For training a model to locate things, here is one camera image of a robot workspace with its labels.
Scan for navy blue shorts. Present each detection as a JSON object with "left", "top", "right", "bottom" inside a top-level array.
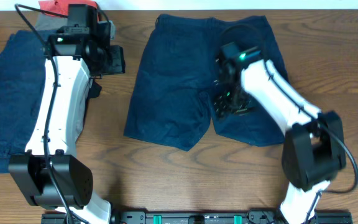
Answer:
[{"left": 124, "top": 14, "right": 288, "bottom": 151}]

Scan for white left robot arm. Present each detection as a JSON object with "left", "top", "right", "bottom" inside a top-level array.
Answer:
[{"left": 8, "top": 3, "right": 126, "bottom": 223}]

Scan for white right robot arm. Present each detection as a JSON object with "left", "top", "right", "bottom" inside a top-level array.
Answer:
[{"left": 213, "top": 42, "right": 351, "bottom": 223}]

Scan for red folded garment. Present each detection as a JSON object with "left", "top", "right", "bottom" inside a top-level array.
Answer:
[{"left": 38, "top": 0, "right": 98, "bottom": 16}]

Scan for grey folded garment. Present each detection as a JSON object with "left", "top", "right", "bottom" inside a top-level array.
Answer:
[{"left": 35, "top": 14, "right": 67, "bottom": 30}]

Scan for navy folded shorts on pile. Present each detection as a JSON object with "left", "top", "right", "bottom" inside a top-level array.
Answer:
[{"left": 0, "top": 30, "right": 45, "bottom": 174}]

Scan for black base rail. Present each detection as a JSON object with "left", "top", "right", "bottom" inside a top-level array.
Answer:
[{"left": 41, "top": 208, "right": 353, "bottom": 224}]

